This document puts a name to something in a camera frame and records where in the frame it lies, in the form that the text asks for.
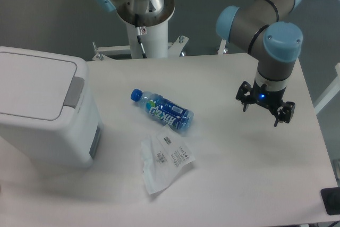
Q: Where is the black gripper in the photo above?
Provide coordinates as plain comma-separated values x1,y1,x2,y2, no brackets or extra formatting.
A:
235,80,295,127

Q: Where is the grey trash can push button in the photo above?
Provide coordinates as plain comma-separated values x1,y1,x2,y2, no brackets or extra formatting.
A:
63,77,84,108

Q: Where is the white trash can body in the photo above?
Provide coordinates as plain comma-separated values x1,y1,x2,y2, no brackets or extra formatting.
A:
1,46,103,167

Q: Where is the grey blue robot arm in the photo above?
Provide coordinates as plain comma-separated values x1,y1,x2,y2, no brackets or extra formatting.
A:
95,0,303,123

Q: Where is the blue plastic drink bottle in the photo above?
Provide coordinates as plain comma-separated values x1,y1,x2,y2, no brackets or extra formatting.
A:
130,89,194,132

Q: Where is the black device table corner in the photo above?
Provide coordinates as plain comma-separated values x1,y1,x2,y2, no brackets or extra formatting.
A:
320,187,339,215

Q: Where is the white crumpled plastic bag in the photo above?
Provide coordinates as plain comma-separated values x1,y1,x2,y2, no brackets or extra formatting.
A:
141,125,195,195

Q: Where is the white frame leg right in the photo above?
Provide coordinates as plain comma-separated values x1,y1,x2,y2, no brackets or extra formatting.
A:
313,63,339,114

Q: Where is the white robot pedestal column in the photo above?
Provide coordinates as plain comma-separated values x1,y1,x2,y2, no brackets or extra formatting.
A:
126,21,168,59

